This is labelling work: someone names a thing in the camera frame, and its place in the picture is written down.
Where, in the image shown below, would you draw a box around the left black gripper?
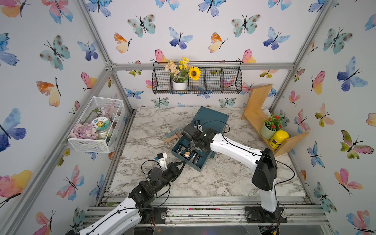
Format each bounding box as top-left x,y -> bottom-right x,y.
150,161 -> 185,195

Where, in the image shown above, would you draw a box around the teal top drawer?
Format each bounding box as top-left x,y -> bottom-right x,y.
171,137 -> 215,172

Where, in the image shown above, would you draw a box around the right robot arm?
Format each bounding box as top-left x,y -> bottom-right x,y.
182,125 -> 278,212

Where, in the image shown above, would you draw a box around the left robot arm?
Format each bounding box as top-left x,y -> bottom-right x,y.
67,161 -> 186,235

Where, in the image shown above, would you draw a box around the small wooden dustpan brush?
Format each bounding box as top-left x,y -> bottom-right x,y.
164,126 -> 184,143

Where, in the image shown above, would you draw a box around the wooden zigzag shelf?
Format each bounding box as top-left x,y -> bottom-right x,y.
241,84 -> 309,157

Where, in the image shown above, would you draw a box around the white flower pot with sunflower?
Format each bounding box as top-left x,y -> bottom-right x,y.
164,57 -> 201,91

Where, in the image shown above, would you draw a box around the green pot red flowers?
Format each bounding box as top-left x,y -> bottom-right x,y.
260,114 -> 283,140

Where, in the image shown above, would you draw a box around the yellow canister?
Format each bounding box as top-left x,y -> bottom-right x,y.
269,130 -> 290,150

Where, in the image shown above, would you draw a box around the round green tin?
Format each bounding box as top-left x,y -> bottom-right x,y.
91,117 -> 111,133

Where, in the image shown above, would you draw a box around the pink artificial flowers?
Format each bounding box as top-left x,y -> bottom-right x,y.
70,122 -> 99,140

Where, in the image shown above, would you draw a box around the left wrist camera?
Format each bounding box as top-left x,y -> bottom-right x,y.
155,152 -> 167,170

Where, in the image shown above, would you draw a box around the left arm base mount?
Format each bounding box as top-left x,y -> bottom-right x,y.
138,206 -> 167,225

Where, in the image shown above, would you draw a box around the black wire wall basket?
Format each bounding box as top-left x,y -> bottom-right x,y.
151,61 -> 243,95

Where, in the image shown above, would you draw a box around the white mesh wall basket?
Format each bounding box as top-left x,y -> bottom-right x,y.
67,97 -> 125,153

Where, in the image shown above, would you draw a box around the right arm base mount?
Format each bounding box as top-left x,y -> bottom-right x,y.
244,204 -> 287,224

